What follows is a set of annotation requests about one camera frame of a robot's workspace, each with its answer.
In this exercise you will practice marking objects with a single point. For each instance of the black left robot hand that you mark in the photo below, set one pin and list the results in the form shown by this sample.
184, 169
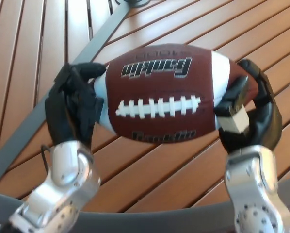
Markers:
62, 114

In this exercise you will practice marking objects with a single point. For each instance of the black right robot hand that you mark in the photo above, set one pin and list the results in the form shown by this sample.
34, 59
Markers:
266, 128

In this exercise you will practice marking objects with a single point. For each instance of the brown Franklin football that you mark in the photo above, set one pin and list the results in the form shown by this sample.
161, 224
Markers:
164, 92

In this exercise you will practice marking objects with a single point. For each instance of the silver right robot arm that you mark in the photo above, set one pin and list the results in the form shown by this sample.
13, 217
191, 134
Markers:
254, 184

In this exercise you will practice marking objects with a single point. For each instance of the round wood slat table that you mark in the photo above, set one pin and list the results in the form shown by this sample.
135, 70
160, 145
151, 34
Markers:
171, 174

